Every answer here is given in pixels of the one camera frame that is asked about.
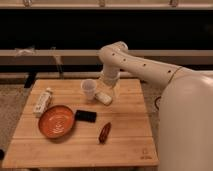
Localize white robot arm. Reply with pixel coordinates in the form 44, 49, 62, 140
99, 42, 213, 171

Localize black rectangular block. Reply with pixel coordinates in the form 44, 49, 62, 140
75, 110, 97, 123

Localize white ceramic cup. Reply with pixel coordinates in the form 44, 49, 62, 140
81, 79, 97, 100

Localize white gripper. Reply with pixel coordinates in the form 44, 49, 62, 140
98, 74, 120, 99

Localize black cables on floor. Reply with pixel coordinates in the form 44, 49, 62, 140
154, 95, 162, 110

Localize white plastic bottle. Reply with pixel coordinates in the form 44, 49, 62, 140
33, 87, 53, 118

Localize wooden table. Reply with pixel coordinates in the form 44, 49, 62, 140
3, 79, 158, 168

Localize dark red chili pepper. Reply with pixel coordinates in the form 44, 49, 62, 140
99, 123, 111, 144

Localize cream rectangular block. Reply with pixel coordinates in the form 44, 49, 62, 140
95, 92, 112, 106

